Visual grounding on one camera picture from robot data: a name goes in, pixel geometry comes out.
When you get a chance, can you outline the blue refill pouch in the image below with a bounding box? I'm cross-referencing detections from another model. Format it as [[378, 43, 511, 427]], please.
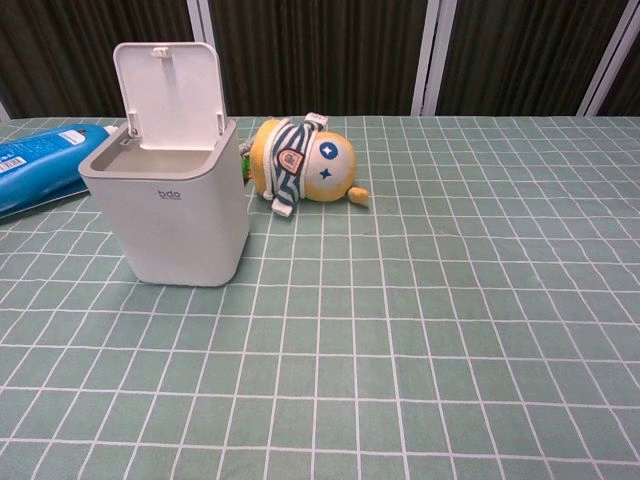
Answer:
[[0, 123, 119, 219]]

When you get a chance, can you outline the dark folding screen panel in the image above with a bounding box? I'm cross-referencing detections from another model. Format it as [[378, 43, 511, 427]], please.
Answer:
[[582, 0, 640, 118], [0, 0, 201, 120], [428, 0, 632, 117], [198, 0, 441, 117]]

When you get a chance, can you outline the green checked tablecloth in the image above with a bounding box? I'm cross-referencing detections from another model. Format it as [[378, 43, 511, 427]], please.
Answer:
[[0, 114, 640, 480]]

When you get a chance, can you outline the yellow plush toy striped shirt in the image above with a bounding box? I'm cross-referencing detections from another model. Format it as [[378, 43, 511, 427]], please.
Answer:
[[239, 112, 371, 219]]

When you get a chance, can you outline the white desktop trash bin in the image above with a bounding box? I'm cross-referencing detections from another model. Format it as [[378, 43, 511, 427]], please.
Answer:
[[77, 41, 252, 289]]

